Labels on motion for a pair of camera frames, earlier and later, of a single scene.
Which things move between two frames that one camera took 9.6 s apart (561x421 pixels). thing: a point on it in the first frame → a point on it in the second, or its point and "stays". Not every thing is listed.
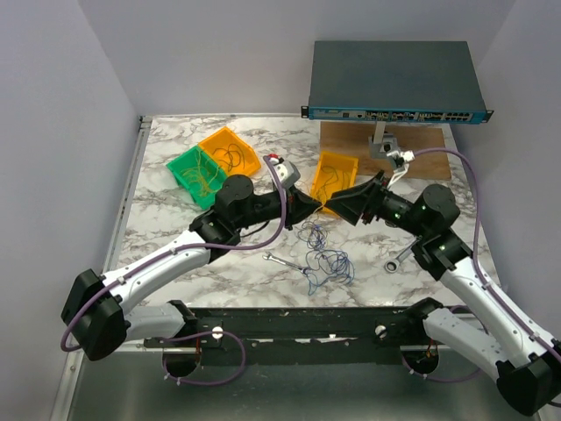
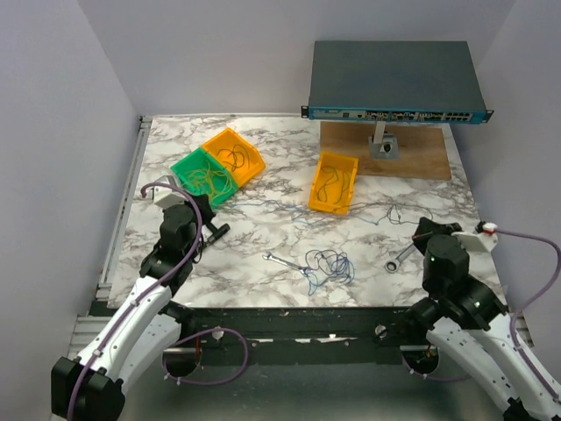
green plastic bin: x=199 y=174 stays
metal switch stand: x=382 y=143 stays
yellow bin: x=234 y=154 stays
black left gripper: x=301 y=206 → x=203 y=207
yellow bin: x=334 y=173 stays
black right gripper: x=351 y=203 → x=426 y=227
